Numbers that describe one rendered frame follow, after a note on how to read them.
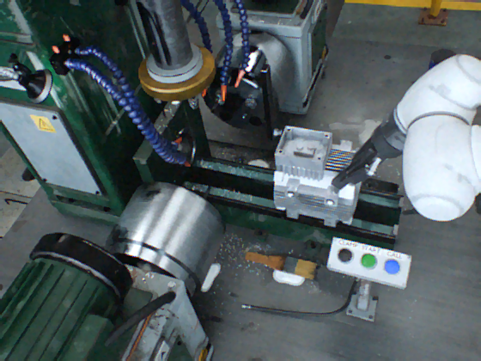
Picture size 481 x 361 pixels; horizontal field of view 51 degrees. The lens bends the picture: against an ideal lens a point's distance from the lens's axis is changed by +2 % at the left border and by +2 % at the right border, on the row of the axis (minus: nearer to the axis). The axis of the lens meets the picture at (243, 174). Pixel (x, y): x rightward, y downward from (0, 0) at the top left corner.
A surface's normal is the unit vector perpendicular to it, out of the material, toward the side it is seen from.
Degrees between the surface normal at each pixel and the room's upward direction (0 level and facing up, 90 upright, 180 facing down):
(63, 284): 22
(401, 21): 0
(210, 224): 62
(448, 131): 18
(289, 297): 0
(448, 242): 0
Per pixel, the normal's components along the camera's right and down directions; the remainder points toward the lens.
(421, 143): -0.70, -0.53
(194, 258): 0.77, -0.12
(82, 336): -0.11, -0.63
